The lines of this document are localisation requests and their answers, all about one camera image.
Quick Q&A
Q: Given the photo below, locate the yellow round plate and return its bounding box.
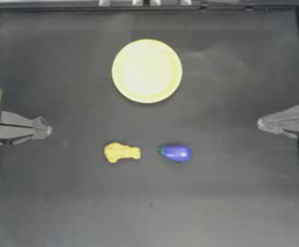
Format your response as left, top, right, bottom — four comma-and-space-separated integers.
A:
111, 39, 185, 104

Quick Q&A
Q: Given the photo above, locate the black table frame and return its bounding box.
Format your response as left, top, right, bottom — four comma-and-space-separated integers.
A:
0, 0, 299, 181

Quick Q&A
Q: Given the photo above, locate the purple toy eggplant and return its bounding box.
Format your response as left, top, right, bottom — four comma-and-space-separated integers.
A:
158, 144, 193, 163

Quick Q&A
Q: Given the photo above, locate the brown toy chicken wing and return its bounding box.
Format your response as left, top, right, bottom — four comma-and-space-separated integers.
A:
103, 142, 143, 164

